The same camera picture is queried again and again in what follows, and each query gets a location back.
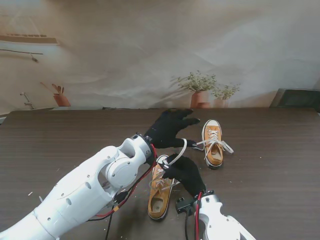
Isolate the yellow canvas sneaker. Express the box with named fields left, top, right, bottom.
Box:
left=147, top=154, right=177, bottom=221
left=201, top=119, right=224, bottom=170

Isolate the printed kitchen backdrop cloth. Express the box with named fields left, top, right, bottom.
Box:
left=0, top=0, right=320, bottom=111

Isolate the red left wrist cable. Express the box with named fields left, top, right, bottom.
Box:
left=87, top=143, right=158, bottom=222

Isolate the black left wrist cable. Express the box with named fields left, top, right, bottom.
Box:
left=104, top=217, right=113, bottom=240

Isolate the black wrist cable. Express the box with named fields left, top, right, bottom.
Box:
left=104, top=217, right=113, bottom=240
left=184, top=212, right=192, bottom=240

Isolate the white shoelace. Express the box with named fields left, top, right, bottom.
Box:
left=191, top=129, right=235, bottom=162
left=148, top=138, right=188, bottom=193

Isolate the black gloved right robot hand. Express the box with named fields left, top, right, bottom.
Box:
left=163, top=155, right=207, bottom=198

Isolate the red right wrist cable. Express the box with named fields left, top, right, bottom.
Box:
left=194, top=191, right=204, bottom=240

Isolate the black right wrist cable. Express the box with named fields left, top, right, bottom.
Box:
left=184, top=212, right=192, bottom=240

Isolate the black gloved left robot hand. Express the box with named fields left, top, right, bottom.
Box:
left=144, top=108, right=201, bottom=150

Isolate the red wrist cable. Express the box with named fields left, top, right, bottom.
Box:
left=194, top=191, right=204, bottom=240
left=87, top=143, right=158, bottom=222

